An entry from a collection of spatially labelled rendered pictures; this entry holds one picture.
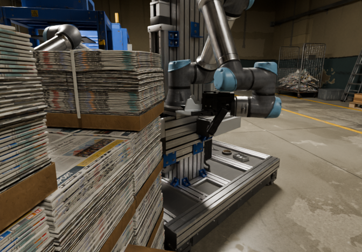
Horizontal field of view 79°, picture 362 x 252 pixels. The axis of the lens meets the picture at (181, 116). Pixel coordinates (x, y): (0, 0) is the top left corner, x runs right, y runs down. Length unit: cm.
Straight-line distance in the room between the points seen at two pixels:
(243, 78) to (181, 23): 75
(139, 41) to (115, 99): 933
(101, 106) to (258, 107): 51
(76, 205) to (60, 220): 4
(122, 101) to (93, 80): 10
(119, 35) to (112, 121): 418
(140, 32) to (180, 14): 864
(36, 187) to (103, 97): 37
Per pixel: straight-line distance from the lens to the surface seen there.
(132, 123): 64
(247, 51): 1113
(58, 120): 76
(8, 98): 32
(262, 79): 77
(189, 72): 113
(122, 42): 478
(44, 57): 76
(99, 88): 67
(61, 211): 42
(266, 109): 80
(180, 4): 140
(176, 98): 112
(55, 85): 75
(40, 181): 36
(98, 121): 69
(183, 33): 138
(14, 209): 35
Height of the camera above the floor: 102
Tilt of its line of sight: 13 degrees down
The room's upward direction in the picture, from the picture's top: straight up
